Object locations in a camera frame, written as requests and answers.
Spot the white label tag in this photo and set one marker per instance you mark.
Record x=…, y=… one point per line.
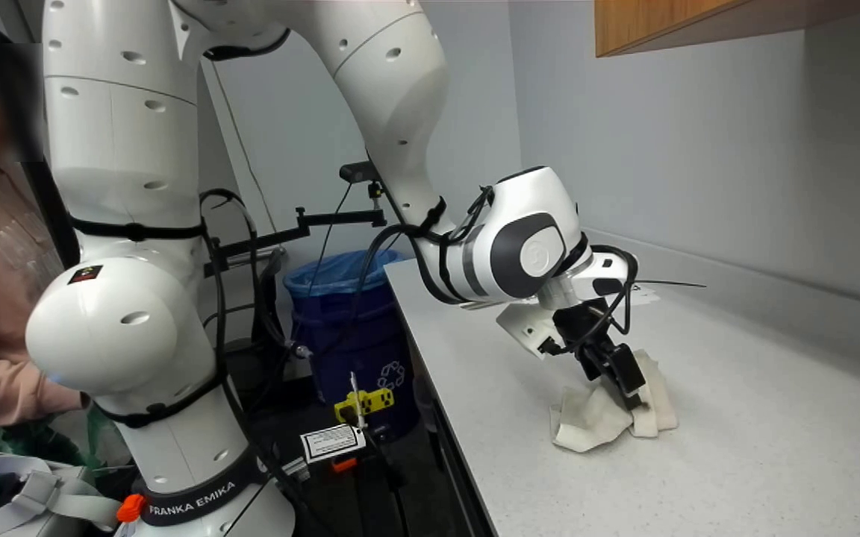
x=332, y=442

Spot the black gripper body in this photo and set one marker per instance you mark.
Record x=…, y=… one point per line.
x=586, y=336

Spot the white towel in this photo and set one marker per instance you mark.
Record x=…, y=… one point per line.
x=592, y=419

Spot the white paper sheet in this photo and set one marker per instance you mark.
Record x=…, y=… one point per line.
x=645, y=297

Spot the black camera on stand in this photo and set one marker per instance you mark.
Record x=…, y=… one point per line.
x=304, y=221

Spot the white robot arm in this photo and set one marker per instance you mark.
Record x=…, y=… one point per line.
x=122, y=330

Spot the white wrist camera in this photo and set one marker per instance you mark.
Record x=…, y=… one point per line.
x=525, y=327

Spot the blue trash bin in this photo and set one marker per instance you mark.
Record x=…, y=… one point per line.
x=347, y=318

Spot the wooden wall cabinet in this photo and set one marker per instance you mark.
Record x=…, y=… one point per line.
x=650, y=24

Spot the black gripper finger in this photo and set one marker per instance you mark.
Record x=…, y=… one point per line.
x=636, y=401

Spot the yellow clamp tool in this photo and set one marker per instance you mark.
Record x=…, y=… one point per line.
x=358, y=404

